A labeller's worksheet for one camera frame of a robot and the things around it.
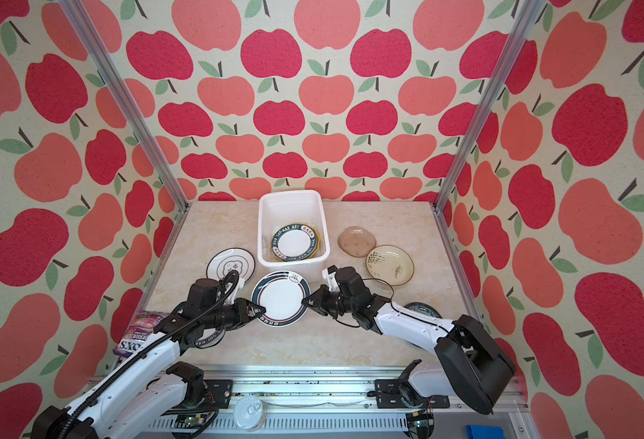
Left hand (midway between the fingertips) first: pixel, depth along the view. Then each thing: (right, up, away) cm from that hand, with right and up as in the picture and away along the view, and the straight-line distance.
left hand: (267, 314), depth 78 cm
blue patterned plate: (+50, -2, +12) cm, 51 cm away
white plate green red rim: (+3, +5, +5) cm, 7 cm away
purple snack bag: (-40, -5, +6) cm, 41 cm away
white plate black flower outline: (-19, +13, +25) cm, 34 cm away
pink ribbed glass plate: (+30, +20, +31) cm, 47 cm away
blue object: (+57, -26, -10) cm, 63 cm away
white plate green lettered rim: (+5, +19, +28) cm, 34 cm away
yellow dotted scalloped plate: (+14, +22, +27) cm, 37 cm away
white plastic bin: (-1, +33, +26) cm, 42 cm away
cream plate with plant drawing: (+42, +11, +24) cm, 50 cm away
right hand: (+11, +4, +1) cm, 12 cm away
